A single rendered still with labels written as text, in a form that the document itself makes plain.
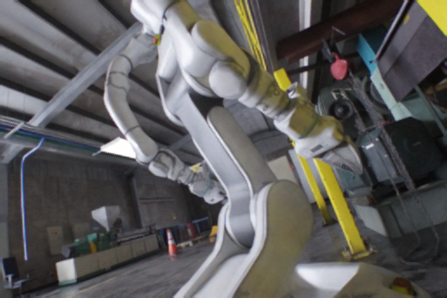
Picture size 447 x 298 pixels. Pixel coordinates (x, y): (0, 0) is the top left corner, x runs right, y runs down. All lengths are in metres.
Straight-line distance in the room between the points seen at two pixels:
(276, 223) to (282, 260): 0.07
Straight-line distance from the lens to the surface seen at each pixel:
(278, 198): 0.50
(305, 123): 0.43
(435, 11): 0.37
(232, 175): 0.57
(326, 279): 0.76
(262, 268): 0.45
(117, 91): 0.82
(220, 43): 0.38
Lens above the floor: 0.59
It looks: 17 degrees up
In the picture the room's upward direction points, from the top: 18 degrees counter-clockwise
